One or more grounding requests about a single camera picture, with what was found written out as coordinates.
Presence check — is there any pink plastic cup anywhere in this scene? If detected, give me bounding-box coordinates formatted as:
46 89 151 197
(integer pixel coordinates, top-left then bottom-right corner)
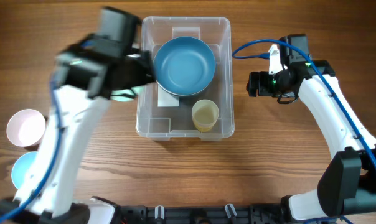
6 109 46 147

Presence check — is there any light blue plastic cup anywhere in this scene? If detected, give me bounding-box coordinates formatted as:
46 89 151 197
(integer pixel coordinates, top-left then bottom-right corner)
11 151 37 189

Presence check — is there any dark blue bowl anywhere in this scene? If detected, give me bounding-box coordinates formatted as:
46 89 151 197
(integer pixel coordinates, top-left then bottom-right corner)
153 37 217 96

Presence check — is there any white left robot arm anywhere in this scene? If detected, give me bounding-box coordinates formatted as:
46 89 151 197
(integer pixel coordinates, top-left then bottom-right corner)
0 44 154 223

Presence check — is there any clear plastic storage container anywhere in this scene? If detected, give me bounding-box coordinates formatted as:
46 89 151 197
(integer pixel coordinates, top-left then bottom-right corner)
136 16 235 141

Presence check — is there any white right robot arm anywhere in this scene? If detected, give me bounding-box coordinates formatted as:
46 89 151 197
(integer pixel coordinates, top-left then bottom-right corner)
247 60 376 223

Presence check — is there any mint green plastic cup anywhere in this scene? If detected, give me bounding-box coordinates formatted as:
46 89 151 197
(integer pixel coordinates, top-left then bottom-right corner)
111 86 144 102

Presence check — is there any white label sticker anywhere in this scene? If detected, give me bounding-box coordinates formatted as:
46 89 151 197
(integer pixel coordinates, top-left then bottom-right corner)
157 88 179 107

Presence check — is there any yellow plastic cup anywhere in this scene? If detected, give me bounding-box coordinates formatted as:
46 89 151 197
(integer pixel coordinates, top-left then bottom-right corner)
195 124 213 133

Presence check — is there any cream plastic cup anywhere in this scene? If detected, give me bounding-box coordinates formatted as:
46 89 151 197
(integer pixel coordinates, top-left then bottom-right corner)
192 100 219 126

